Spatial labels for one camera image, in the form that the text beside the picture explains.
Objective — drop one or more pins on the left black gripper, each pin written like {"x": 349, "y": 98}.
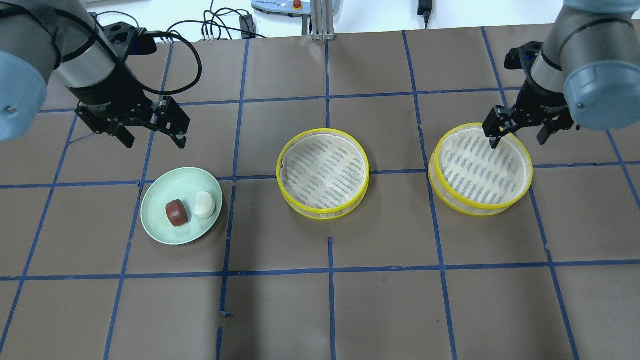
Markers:
{"x": 109, "y": 94}

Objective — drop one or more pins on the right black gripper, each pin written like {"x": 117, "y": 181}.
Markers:
{"x": 536, "y": 98}

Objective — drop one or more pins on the yellow steamer basket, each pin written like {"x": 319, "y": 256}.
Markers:
{"x": 474, "y": 179}
{"x": 323, "y": 174}

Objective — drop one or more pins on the brown steamed bun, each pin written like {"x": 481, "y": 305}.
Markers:
{"x": 176, "y": 213}

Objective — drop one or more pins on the white steamed bun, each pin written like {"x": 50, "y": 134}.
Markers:
{"x": 204, "y": 205}

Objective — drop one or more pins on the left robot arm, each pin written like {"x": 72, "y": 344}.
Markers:
{"x": 45, "y": 38}

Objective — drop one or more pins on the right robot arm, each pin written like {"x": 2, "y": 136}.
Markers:
{"x": 585, "y": 75}

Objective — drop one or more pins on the light green plate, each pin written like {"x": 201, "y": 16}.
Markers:
{"x": 183, "y": 183}

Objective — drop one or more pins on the black power adapter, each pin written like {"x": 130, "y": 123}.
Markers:
{"x": 425, "y": 8}

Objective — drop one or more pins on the teach pendant with red button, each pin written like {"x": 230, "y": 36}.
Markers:
{"x": 290, "y": 8}

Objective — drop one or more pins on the aluminium frame post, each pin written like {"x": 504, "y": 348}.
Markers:
{"x": 322, "y": 20}

